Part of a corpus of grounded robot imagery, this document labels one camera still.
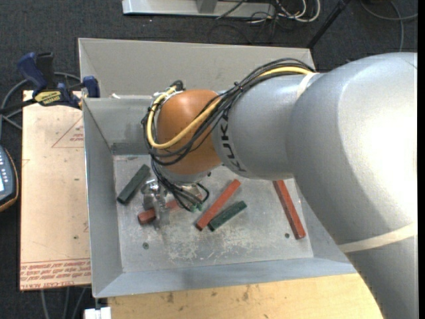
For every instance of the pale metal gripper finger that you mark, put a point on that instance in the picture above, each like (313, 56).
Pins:
(162, 217)
(148, 202)

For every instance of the red-brown flat block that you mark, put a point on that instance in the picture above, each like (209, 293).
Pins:
(289, 209)
(217, 206)
(146, 216)

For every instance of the dark green flat block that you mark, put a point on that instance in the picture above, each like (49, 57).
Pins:
(227, 215)
(133, 184)

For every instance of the brown cardboard board red print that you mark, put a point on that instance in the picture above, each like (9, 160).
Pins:
(53, 194)

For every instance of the grey metal bin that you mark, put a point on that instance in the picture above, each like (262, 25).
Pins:
(212, 244)

